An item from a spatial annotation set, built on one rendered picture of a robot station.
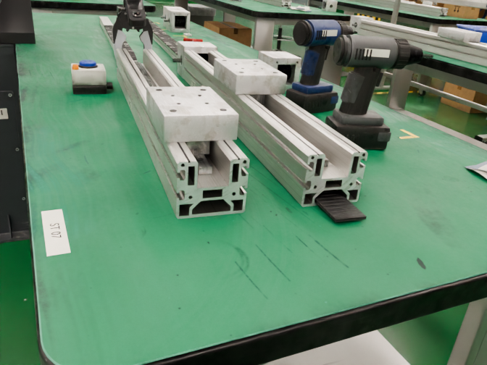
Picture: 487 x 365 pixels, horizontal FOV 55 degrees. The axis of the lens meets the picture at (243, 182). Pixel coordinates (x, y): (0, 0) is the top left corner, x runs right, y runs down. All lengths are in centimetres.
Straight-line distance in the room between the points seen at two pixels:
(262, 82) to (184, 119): 33
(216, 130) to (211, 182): 8
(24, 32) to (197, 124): 129
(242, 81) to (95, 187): 38
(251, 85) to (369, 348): 76
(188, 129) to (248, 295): 27
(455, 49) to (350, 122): 156
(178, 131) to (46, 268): 25
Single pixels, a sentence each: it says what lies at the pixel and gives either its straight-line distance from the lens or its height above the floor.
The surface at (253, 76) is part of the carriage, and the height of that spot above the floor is 90.
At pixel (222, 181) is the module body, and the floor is 82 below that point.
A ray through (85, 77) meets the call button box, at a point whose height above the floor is 82.
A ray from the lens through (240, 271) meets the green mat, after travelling 55.
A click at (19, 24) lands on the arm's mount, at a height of 84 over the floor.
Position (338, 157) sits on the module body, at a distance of 74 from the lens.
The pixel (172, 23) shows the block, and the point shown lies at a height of 82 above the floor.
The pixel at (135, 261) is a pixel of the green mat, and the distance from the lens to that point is 57.
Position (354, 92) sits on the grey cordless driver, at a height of 89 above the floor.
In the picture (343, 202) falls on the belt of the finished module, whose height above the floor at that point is 79.
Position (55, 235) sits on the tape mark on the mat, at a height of 78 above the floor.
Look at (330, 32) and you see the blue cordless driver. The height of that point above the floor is 97.
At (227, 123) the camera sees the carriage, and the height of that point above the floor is 89.
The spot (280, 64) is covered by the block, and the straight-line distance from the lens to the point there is 139.
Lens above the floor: 110
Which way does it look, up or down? 25 degrees down
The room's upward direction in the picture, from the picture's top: 5 degrees clockwise
